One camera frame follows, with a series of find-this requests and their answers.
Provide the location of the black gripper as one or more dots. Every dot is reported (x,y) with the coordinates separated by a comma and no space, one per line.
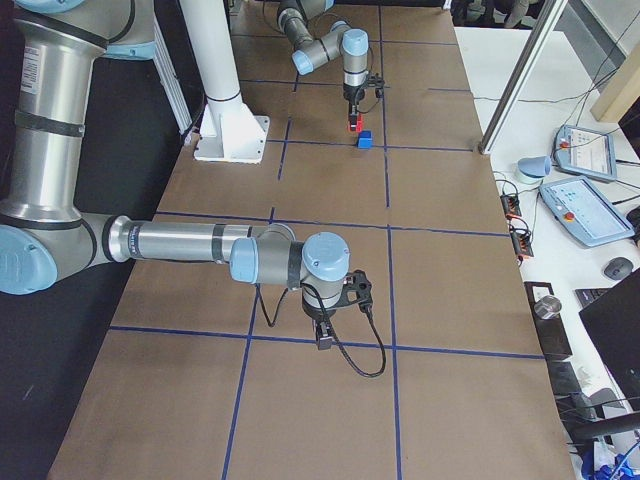
(314,313)
(352,98)

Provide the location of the red wooden block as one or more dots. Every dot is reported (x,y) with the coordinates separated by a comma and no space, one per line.
(355,122)

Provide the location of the blue wooden block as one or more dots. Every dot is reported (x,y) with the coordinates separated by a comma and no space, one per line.
(364,140)

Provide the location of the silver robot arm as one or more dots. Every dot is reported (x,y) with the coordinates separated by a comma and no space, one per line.
(341,41)
(44,238)

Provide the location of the black orange connector strip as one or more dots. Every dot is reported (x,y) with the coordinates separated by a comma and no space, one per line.
(519,230)

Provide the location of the silver metal cup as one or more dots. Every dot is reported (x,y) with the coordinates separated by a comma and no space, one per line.
(547,307)

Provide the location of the far teach pendant tablet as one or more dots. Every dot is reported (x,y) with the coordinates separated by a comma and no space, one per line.
(581,151)

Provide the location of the teach pendant tablet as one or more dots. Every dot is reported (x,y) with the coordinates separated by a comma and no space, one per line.
(585,212)
(581,151)

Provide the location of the near teach pendant tablet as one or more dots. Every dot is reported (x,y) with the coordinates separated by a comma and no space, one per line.
(585,212)

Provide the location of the black laptop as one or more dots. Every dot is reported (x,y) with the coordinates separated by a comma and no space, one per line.
(612,323)

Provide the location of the black computer mouse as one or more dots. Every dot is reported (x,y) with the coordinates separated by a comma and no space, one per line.
(618,268)

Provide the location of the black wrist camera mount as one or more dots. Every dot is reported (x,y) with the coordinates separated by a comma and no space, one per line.
(377,83)
(356,290)

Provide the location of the white camera pole base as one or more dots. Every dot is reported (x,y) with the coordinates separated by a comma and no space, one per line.
(229,131)

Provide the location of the aluminium frame post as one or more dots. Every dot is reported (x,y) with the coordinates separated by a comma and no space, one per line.
(527,60)

